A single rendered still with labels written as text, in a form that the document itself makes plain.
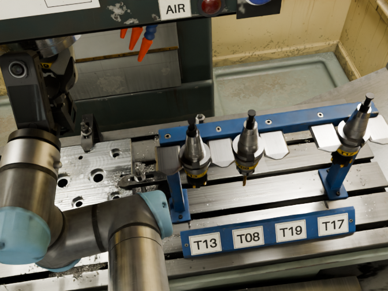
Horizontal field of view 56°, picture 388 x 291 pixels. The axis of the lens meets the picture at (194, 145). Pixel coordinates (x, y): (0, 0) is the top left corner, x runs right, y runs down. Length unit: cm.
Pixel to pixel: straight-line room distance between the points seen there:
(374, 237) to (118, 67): 91
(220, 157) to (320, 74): 121
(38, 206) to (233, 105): 131
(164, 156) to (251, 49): 114
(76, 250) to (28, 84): 24
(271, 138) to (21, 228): 51
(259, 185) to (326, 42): 102
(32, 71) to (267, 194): 74
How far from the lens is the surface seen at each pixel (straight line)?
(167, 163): 75
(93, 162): 107
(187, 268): 98
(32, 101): 55
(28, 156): 52
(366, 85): 155
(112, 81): 131
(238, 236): 96
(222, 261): 99
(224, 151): 76
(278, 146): 77
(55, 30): 40
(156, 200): 55
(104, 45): 121
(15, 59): 54
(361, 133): 80
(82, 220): 56
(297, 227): 99
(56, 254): 58
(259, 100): 172
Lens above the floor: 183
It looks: 54 degrees down
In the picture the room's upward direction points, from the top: 6 degrees counter-clockwise
